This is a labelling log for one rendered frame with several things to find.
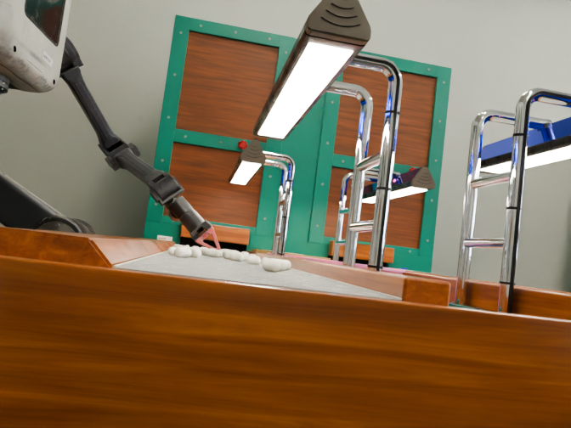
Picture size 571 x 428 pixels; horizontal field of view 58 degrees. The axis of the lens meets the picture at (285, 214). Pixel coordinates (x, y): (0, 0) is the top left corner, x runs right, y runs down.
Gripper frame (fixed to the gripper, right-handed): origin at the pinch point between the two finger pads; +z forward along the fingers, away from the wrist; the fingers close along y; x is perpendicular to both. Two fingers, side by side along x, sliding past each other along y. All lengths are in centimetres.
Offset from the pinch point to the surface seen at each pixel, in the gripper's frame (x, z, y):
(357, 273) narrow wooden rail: -9, 13, -90
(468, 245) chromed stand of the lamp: -35, 30, -65
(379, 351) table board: -2, 15, -109
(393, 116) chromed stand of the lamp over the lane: -34, 0, -79
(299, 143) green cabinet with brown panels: -64, -10, 75
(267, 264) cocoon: -2, 5, -74
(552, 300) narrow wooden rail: -30, 37, -87
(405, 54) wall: -191, -10, 169
